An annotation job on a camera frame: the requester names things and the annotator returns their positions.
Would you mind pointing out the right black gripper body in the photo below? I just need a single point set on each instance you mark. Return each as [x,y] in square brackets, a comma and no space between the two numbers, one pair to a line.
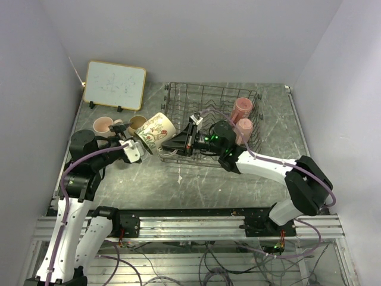
[204,141]

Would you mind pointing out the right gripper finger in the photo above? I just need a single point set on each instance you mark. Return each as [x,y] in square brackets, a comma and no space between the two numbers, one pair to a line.
[180,147]
[188,135]

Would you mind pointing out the pale pink mug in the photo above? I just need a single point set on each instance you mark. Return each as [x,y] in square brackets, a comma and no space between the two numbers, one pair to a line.
[101,125]

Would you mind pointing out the tan round stoneware mug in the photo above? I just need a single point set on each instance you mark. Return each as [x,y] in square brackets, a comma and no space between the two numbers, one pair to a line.
[136,122]

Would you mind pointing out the large cream floral mug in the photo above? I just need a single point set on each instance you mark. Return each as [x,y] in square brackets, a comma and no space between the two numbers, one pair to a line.
[155,131]

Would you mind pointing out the pink hexagonal mug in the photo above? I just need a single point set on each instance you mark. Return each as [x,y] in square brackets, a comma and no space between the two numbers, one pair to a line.
[243,131]

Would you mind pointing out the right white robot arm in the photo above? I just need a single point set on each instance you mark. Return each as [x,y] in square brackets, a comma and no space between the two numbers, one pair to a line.
[307,185]

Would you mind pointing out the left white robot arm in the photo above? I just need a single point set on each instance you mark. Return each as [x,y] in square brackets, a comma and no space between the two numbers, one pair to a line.
[70,252]

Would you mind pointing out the pink patterned mug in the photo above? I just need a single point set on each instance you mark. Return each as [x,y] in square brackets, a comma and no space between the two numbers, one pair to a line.
[241,109]

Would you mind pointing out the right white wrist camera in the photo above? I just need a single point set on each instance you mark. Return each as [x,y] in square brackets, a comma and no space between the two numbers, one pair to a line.
[197,120]

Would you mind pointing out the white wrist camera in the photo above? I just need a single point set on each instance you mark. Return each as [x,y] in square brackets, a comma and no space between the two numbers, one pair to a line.
[197,120]
[133,150]

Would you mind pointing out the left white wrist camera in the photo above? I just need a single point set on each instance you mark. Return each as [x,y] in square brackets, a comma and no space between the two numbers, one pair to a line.
[133,150]

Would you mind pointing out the dark wire dish rack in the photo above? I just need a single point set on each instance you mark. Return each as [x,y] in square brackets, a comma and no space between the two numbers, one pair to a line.
[184,99]

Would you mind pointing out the white whiteboard with wooden frame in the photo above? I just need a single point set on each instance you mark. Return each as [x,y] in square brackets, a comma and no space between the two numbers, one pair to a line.
[114,85]

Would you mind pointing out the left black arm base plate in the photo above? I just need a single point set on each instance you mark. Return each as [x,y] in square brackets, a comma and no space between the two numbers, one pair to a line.
[128,225]

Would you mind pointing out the aluminium frame rail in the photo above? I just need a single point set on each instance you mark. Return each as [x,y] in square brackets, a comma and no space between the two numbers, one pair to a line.
[228,228]

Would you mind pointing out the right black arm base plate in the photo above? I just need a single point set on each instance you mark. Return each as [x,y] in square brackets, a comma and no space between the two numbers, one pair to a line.
[256,223]

